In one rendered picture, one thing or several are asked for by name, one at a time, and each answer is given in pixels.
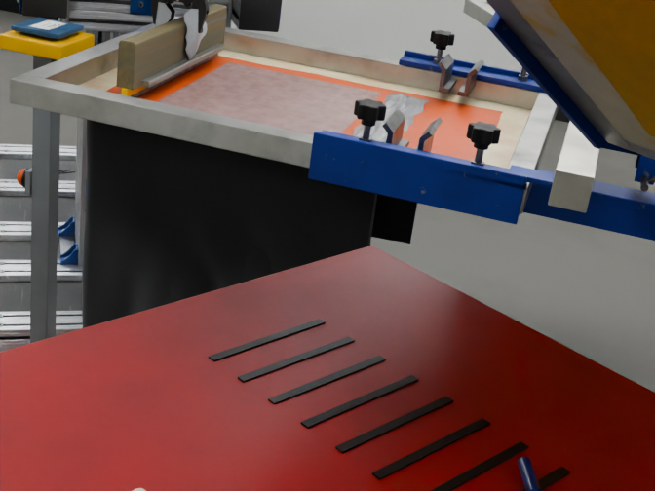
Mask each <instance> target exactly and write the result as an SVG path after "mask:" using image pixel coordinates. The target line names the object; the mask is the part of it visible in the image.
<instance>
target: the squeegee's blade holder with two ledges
mask: <svg viewBox="0 0 655 491"><path fill-rule="evenodd" d="M223 50H224V44H219V43H218V44H216V45H214V46H212V47H209V48H207V49H205V50H203V51H201V52H199V53H198V54H196V55H194V56H193V58H192V59H191V60H187V59H185V60H183V61H181V62H178V63H176V64H174V65H172V66H170V67H168V68H166V69H164V70H162V71H160V72H158V73H156V74H154V75H152V76H150V77H148V78H145V79H143V80H141V81H142V84H141V86H142V87H145V88H150V87H152V86H154V85H156V84H158V83H160V82H162V81H164V80H166V79H168V78H170V77H172V76H173V75H175V74H177V73H179V72H181V71H183V70H185V69H187V68H189V67H191V66H192V65H194V64H196V63H198V62H200V61H202V60H204V59H206V58H208V57H211V56H213V55H215V54H217V53H219V52H221V51H223Z"/></svg>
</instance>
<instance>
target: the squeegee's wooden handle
mask: <svg viewBox="0 0 655 491"><path fill-rule="evenodd" d="M226 15H227V8H226V7H225V6H224V5H219V4H213V5H210V6H209V13H208V16H207V19H206V21H205V23H206V24H207V33H206V35H205V36H204V37H203V38H202V40H201V42H200V45H199V48H198V50H197V52H196V54H198V53H199V52H201V51H203V50H205V49H207V48H209V47H212V46H214V45H216V44H218V43H219V44H224V35H225V24H226ZM186 32H187V27H186V24H185V22H184V16H183V17H181V18H178V19H174V20H171V21H169V22H166V23H164V24H161V25H159V26H156V27H154V28H151V29H148V30H146V31H143V32H141V33H138V34H137V35H134V36H132V37H129V38H127V39H124V40H121V41H120V42H119V49H118V66H117V85H116V86H117V87H120V88H125V89H129V90H135V89H137V88H139V87H141V84H142V81H141V80H143V79H145V78H148V77H150V76H152V75H154V74H156V73H158V72H160V71H162V70H164V69H166V68H168V67H170V66H172V65H174V64H176V63H178V62H181V61H183V60H185V59H187V56H186V53H185V48H186V44H187V42H186V38H185V35H186ZM196 54H195V55H196Z"/></svg>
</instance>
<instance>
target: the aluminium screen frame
mask: <svg viewBox="0 0 655 491"><path fill-rule="evenodd" d="M154 27H155V24H154V23H151V24H148V25H146V26H143V27H142V28H139V29H137V30H134V31H131V32H129V33H126V34H124V35H121V36H119V37H116V38H114V39H111V40H108V41H106V42H103V43H101V44H98V45H96V46H93V47H91V48H88V49H87V50H84V51H81V52H79V53H76V54H74V55H71V56H69V57H65V58H62V59H59V60H57V61H54V62H52V63H49V64H47V65H44V66H42V67H39V68H37V69H34V70H31V71H29V72H26V73H24V74H21V75H19V76H17V77H15V78H12V79H10V102H11V103H14V104H19V105H23V106H28V107H33V108H37V109H42V110H46V111H51V112H55V113H59V114H64V115H68V116H73V117H77V118H82V119H86V120H91V121H96V122H100V123H104V124H108V125H113V126H117V127H122V128H127V129H131V130H136V131H140V132H148V133H153V134H158V135H161V136H166V137H170V138H175V139H180V140H184V141H189V142H193V143H198V144H202V145H207V146H211V147H215V148H220V149H224V150H229V151H233V152H238V153H243V154H247V155H252V156H255V157H260V158H264V159H269V160H274V161H278V162H283V163H287V164H292V165H296V166H301V167H305V168H309V167H310V159H311V151H312V143H313V135H312V134H307V133H303V132H294V131H290V130H285V129H280V128H275V127H271V126H266V125H261V124H257V123H253V122H248V121H243V120H239V119H234V118H229V117H224V116H220V115H215V114H211V113H206V112H202V111H197V110H192V109H188V108H183V107H178V106H173V105H169V104H165V103H160V102H155V101H151V100H146V99H141V98H137V97H132V96H127V95H122V94H114V93H110V92H105V91H101V90H96V89H91V88H87V87H82V86H78V85H81V84H83V83H85V82H87V81H90V80H92V79H94V78H95V77H97V76H100V75H102V74H104V73H106V72H109V71H111V70H113V69H115V68H117V66H118V49H119V42H120V41H121V40H124V39H127V38H129V37H132V36H134V35H137V34H138V33H141V32H143V31H146V30H148V29H151V28H154ZM224 50H228V51H233V52H238V53H243V54H248V55H253V56H258V57H267V58H272V59H276V60H281V61H286V62H291V63H297V64H302V65H307V66H312V67H317V68H322V69H326V70H331V71H336V72H341V73H346V74H351V75H356V76H361V77H367V78H371V79H376V80H381V81H386V82H391V83H396V84H401V85H406V86H411V87H415V88H420V89H425V90H430V91H436V92H438V91H439V87H440V80H441V75H442V73H441V72H436V71H431V70H426V69H421V68H415V67H410V66H405V65H400V64H399V61H398V60H395V59H390V58H386V57H376V56H371V55H366V54H361V53H356V52H350V51H345V50H340V49H336V48H331V47H325V46H320V45H315V44H310V43H305V42H299V41H294V40H290V39H285V38H280V37H275V36H269V35H264V34H259V33H254V32H249V31H244V30H239V29H234V28H229V27H225V35H224ZM468 97H469V98H474V99H479V100H484V101H489V102H494V103H499V104H504V105H510V106H515V107H519V108H524V109H529V110H531V113H530V115H529V117H528V120H527V122H526V124H525V127H524V129H523V131H522V134H521V136H520V140H519V142H518V144H517V146H516V149H515V151H514V153H513V156H512V158H511V160H510V163H509V165H508V166H507V169H510V168H511V165H514V166H519V167H524V168H529V169H533V170H538V167H539V164H540V161H541V158H542V155H543V152H544V149H545V146H546V143H547V140H548V137H549V134H550V132H551V129H552V126H553V123H554V120H555V118H556V115H557V112H558V107H557V105H556V104H555V103H554V102H553V101H552V100H551V99H550V98H549V96H548V95H547V94H546V93H542V92H537V91H532V90H527V89H522V88H517V87H512V86H507V85H501V84H496V83H491V82H486V81H482V80H476V85H475V87H474V88H473V90H472V91H471V93H470V94H469V96H468Z"/></svg>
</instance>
